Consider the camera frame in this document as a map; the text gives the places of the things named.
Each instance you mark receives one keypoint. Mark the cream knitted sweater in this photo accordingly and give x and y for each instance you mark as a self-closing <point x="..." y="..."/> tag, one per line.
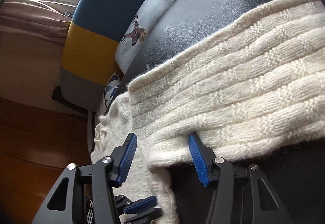
<point x="228" y="99"/>

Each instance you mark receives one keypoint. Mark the grey yellow blue sofa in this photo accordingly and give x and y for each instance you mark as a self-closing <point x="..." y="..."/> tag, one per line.
<point x="101" y="11"/>

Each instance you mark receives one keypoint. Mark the geometric print pillow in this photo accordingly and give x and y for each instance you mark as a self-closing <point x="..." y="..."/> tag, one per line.
<point x="113" y="87"/>

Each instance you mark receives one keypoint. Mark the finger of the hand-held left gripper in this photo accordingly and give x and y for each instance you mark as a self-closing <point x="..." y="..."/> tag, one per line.
<point x="142" y="204"/>
<point x="144" y="216"/>

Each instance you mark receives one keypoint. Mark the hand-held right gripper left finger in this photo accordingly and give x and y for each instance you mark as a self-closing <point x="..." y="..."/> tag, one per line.
<point x="128" y="160"/>

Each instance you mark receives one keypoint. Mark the brown wooden wardrobe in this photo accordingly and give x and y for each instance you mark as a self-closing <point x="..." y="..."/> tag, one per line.
<point x="30" y="150"/>

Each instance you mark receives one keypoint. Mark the black leather bench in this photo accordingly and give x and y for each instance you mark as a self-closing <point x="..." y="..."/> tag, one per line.
<point x="215" y="3"/>

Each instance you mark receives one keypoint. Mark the grey deer print pillow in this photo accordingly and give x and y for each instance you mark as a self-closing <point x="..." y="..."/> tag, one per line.
<point x="152" y="16"/>

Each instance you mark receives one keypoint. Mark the patterned beige curtain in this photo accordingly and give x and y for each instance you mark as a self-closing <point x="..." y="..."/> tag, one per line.
<point x="33" y="18"/>

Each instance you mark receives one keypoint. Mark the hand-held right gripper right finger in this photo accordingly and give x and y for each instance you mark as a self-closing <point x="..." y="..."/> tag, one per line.
<point x="199" y="163"/>

